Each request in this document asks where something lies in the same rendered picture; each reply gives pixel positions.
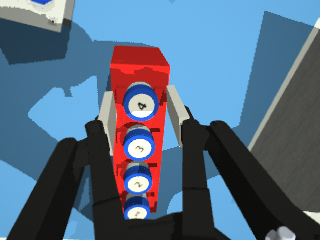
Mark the white button panel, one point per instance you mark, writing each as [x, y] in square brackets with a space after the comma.
[47, 14]

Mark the blue flat mat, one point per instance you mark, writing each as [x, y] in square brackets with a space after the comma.
[228, 60]

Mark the blue screw cap with number 1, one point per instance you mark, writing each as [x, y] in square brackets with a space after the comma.
[136, 207]

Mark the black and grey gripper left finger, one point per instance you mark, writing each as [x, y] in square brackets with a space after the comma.
[47, 210]

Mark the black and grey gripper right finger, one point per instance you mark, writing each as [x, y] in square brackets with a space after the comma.
[268, 212]

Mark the blue screw cap with number 3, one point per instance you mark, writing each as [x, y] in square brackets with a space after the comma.
[139, 144]

